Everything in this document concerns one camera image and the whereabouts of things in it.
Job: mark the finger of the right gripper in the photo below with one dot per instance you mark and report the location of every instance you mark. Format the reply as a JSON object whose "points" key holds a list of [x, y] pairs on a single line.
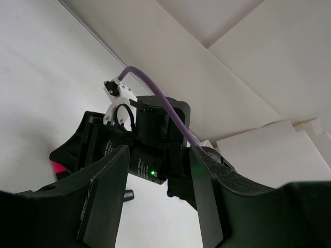
{"points": [[72, 154]]}

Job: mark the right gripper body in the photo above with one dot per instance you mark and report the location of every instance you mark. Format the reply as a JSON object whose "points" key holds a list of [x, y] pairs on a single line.
{"points": [[158, 151]]}

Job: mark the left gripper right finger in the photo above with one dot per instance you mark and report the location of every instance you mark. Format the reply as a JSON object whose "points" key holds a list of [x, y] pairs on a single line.
{"points": [[235, 211]]}

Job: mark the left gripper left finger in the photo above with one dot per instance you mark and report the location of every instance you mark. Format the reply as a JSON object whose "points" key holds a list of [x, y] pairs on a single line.
{"points": [[81, 210]]}

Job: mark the pink highlighter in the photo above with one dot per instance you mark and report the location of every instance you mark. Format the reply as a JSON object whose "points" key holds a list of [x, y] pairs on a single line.
{"points": [[60, 171]]}

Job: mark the aluminium table rail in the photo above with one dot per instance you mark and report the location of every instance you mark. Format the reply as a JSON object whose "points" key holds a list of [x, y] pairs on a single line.
{"points": [[92, 32]]}

